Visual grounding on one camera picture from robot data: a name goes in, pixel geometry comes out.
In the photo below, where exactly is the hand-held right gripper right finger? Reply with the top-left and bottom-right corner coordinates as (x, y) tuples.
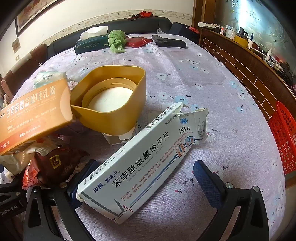
(193, 160), (270, 241)

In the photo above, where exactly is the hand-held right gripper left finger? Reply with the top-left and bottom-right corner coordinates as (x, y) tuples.
(23, 159), (100, 241)

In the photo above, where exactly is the white medicine box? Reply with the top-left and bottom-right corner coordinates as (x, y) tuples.
(76, 102), (209, 225)

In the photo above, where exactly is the red plastic basket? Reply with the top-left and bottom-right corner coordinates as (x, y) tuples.
(268, 101), (296, 175)

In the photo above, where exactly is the orange ointment box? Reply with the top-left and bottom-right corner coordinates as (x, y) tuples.
(0, 77), (74, 156)

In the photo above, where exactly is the brown snack wrapper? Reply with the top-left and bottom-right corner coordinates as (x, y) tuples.
(30, 147), (90, 188)

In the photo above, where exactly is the orange sachet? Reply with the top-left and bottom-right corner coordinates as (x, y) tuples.
(22, 162), (38, 190)

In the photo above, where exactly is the small white box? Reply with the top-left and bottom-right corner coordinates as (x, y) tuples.
(103, 120), (139, 146)

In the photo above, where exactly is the purple floral tablecloth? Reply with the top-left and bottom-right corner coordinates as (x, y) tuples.
(5, 34), (286, 241)

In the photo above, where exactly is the yellow plastic container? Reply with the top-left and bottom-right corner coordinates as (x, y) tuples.
(70, 65), (147, 135)

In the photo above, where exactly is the light blue tissue pack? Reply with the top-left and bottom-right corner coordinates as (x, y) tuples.
(33, 67), (68, 90)

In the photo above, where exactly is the wooden partition cabinet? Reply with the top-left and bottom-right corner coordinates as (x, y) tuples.
(192, 0), (296, 121)

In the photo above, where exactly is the brown armchair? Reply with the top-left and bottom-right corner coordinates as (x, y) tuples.
(0, 44), (48, 102)

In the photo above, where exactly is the yellow desk organizer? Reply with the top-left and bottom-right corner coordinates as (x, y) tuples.
(234, 35), (249, 48)

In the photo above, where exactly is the green tissue box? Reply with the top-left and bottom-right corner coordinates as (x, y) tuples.
(74, 27), (111, 55)

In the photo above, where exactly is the dark blue bag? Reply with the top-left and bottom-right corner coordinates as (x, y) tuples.
(169, 22), (200, 43)

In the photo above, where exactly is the black sofa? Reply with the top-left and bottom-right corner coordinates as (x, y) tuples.
(47, 17), (173, 55)

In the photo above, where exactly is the red pouch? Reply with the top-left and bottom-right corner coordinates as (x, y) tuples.
(126, 37), (153, 49)

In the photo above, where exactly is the green cloth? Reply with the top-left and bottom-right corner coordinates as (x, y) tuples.
(108, 30), (127, 54)

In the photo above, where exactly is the dark framed wall picture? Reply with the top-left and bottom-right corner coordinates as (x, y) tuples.
(15, 0), (67, 36)

